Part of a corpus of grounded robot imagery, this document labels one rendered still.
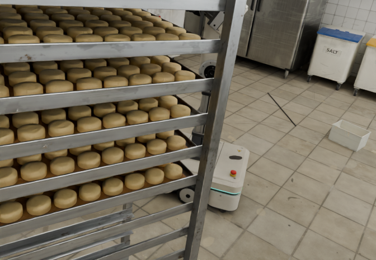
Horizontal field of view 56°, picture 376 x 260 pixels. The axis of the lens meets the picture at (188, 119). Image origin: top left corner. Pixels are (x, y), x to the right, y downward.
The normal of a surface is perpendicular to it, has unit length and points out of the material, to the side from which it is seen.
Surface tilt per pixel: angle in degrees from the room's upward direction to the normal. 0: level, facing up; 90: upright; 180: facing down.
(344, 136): 90
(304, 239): 0
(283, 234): 0
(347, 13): 90
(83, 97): 90
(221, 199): 90
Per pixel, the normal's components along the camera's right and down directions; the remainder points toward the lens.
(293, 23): -0.58, 0.29
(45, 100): 0.52, 0.44
